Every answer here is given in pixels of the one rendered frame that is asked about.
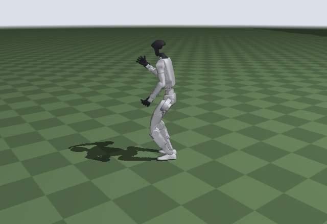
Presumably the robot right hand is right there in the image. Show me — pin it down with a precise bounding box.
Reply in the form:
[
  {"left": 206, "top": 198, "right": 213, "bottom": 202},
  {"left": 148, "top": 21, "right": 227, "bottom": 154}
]
[{"left": 136, "top": 56, "right": 150, "bottom": 68}]

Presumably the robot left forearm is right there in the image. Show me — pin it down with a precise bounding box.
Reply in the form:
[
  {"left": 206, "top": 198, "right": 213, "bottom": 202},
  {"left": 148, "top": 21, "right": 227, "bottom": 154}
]
[{"left": 147, "top": 82, "right": 162, "bottom": 103}]

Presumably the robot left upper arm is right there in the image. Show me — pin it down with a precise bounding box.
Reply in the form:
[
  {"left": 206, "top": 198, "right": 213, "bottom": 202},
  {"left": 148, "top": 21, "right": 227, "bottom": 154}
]
[{"left": 156, "top": 61, "right": 166, "bottom": 89}]

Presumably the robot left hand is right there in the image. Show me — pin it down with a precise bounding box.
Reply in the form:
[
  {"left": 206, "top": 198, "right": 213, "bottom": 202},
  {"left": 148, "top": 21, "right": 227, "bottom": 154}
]
[{"left": 141, "top": 97, "right": 150, "bottom": 107}]

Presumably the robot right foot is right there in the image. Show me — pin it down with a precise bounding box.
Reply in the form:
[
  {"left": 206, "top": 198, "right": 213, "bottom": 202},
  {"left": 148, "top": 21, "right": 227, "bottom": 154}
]
[{"left": 159, "top": 149, "right": 177, "bottom": 154}]

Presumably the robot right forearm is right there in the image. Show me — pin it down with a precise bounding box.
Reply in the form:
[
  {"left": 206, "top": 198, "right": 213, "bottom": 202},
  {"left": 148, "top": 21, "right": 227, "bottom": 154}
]
[{"left": 146, "top": 64, "right": 158, "bottom": 75}]

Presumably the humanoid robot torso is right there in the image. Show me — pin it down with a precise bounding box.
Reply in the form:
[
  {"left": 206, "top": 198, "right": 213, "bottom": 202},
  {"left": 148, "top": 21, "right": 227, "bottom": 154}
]
[{"left": 157, "top": 57, "right": 176, "bottom": 105}]

